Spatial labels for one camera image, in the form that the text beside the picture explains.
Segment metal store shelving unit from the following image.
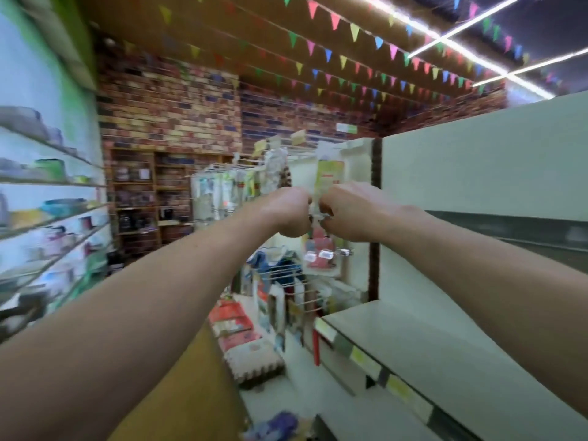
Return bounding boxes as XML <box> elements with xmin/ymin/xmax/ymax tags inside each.
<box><xmin>312</xmin><ymin>89</ymin><xmax>588</xmax><ymax>441</ymax></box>

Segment long ceiling light strip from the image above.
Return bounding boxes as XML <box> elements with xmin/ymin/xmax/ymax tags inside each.
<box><xmin>407</xmin><ymin>0</ymin><xmax>527</xmax><ymax>59</ymax></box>

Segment person's right hand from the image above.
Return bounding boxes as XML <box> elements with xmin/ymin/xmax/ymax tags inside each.
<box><xmin>318</xmin><ymin>181</ymin><xmax>401</xmax><ymax>244</ymax></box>

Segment person's left forearm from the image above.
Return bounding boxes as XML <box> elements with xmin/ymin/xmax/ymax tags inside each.
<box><xmin>0</xmin><ymin>202</ymin><xmax>286</xmax><ymax>441</ymax></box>

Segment dark plastic bags bundle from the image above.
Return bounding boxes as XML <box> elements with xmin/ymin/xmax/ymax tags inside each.
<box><xmin>241</xmin><ymin>410</ymin><xmax>300</xmax><ymax>441</ymax></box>

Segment white textured pack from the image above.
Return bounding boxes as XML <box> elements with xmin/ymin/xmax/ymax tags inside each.
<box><xmin>225</xmin><ymin>337</ymin><xmax>288</xmax><ymax>384</ymax></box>

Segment person's left hand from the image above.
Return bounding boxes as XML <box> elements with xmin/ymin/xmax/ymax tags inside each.
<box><xmin>262</xmin><ymin>186</ymin><xmax>314</xmax><ymax>239</ymax></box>

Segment diagonal ceiling light strip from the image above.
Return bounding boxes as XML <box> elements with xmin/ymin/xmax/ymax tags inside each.
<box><xmin>363</xmin><ymin>0</ymin><xmax>557</xmax><ymax>100</ymax></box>

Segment short ceiling light strip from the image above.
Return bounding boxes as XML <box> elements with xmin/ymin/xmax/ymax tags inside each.
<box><xmin>476</xmin><ymin>47</ymin><xmax>588</xmax><ymax>86</ymax></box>

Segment wire display rack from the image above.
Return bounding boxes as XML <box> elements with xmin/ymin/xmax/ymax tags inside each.
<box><xmin>241</xmin><ymin>243</ymin><xmax>369</xmax><ymax>350</ymax></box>

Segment strings of colourful bunting flags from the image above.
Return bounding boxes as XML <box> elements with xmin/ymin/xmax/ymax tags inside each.
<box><xmin>92</xmin><ymin>0</ymin><xmax>588</xmax><ymax>111</ymax></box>

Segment hanging packaged goods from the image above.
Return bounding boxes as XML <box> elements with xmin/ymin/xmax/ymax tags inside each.
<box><xmin>189</xmin><ymin>131</ymin><xmax>376</xmax><ymax>237</ymax></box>

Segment red mesh bag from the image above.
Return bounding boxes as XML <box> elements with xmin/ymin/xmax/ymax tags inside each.
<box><xmin>208</xmin><ymin>298</ymin><xmax>263</xmax><ymax>353</ymax></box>

